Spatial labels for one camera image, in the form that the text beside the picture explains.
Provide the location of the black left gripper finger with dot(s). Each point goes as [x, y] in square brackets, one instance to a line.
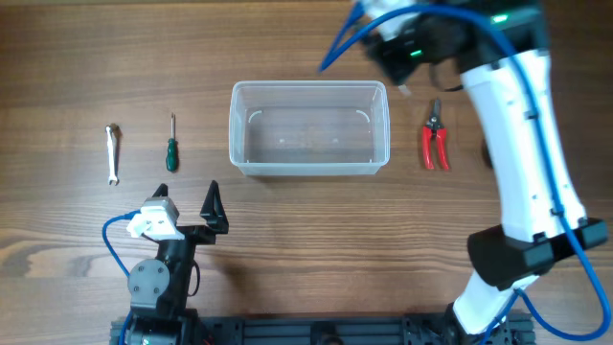
[212, 210]
[161, 191]

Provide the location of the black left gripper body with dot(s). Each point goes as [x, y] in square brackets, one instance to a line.
[179, 254]

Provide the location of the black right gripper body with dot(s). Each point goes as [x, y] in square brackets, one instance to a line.
[413, 45]

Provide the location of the small silver wrench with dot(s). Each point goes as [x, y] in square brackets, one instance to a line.
[112, 144]

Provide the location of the red handled cutting pliers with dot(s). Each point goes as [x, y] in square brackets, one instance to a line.
[434, 131]

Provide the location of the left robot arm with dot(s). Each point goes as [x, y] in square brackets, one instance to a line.
[160, 287]

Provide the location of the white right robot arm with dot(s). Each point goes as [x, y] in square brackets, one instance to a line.
[505, 69]

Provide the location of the clear plastic container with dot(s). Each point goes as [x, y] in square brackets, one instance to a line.
[309, 127]

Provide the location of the green handled screwdriver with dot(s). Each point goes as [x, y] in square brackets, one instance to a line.
[172, 150]

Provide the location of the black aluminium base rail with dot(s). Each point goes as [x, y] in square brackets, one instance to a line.
[335, 330]

